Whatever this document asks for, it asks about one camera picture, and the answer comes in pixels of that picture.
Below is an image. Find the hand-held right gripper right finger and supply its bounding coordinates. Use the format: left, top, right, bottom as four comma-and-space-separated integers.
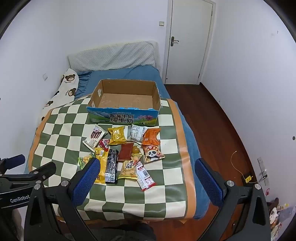
194, 158, 271, 241

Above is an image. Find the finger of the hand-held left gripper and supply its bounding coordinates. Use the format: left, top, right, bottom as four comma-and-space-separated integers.
24, 161, 56, 184
0, 154, 26, 173

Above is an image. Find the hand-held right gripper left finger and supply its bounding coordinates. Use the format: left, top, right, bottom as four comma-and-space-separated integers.
24, 158, 101, 241

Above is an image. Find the white chocolate wafer packet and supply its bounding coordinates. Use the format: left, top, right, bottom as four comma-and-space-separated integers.
83, 124, 107, 153

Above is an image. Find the yellow crinkled snack packet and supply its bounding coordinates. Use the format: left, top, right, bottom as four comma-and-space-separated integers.
109, 126, 127, 145

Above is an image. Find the colourful candy packet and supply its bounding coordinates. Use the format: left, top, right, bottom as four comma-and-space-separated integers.
78, 153, 95, 169

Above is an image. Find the yellow long snack packet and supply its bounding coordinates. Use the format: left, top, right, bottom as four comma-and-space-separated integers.
94, 148, 109, 184

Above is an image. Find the black long snack packet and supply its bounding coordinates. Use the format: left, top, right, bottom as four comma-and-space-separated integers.
105, 149, 118, 184

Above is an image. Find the green white checkered blanket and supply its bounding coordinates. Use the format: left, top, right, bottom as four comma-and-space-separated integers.
29, 94, 197, 220

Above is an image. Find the yellow biscuit packet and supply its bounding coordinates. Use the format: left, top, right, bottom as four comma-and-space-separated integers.
118, 160, 138, 180

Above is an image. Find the dark red snack packet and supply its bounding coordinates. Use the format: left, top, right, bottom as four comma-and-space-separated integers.
117, 142, 134, 161

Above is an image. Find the clear packet with yellow ball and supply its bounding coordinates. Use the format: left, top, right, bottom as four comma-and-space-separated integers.
131, 144, 143, 163

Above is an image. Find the white red strip packet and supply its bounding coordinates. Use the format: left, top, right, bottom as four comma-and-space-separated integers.
135, 167, 156, 192

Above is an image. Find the panda print snack packet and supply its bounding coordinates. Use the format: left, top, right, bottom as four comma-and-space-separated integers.
142, 145, 166, 163

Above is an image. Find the silver white snack packet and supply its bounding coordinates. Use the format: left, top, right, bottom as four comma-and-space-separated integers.
128, 124, 148, 142

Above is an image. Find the orange snack packet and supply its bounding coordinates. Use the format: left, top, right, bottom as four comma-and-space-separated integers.
142, 128, 161, 146

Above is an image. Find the colourful toy pile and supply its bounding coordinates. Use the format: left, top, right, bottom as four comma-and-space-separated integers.
266, 197, 289, 232

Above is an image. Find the white bear print pillow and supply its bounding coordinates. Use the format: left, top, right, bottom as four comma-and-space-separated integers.
37, 68, 80, 126

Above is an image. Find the blue bed sheet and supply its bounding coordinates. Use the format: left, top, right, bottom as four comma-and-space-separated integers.
74, 65, 211, 219

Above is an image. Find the grey textured pillow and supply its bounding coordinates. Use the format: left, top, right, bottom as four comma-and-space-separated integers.
68, 41, 159, 72

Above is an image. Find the white door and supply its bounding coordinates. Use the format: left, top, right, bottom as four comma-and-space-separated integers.
165, 0, 216, 85

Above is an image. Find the thin white cable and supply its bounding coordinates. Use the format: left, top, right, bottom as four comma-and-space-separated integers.
231, 151, 247, 183

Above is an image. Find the white wall power strip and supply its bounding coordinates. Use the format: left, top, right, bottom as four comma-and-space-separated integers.
257, 157, 270, 185

